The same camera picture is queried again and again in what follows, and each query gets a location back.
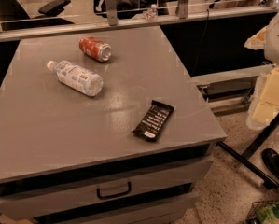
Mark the clear plastic water bottle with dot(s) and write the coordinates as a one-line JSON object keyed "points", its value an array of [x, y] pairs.
{"points": [[77, 77]]}

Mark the black drawer handle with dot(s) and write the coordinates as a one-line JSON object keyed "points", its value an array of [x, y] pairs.
{"points": [[114, 192]]}

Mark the black shoe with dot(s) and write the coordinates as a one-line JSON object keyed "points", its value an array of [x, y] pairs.
{"points": [[271, 160]]}

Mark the grey drawer cabinet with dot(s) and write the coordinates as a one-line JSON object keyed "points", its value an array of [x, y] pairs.
{"points": [[58, 145]]}

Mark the grey metal railing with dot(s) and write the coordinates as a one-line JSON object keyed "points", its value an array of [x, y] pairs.
{"points": [[177, 13]]}

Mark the black office chair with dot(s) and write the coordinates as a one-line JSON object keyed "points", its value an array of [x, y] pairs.
{"points": [[14, 17]]}

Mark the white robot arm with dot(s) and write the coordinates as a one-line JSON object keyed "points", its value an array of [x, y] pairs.
{"points": [[265, 100]]}

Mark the black snack bar wrapper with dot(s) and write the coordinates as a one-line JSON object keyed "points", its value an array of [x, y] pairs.
{"points": [[153, 122]]}

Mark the red coke can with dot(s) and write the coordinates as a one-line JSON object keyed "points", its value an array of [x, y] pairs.
{"points": [[95, 48]]}

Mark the wire basket with green package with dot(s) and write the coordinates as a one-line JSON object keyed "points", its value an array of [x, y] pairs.
{"points": [[264, 212]]}

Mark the small bottle on ledge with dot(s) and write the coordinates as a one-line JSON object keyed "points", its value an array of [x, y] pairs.
{"points": [[152, 13]]}

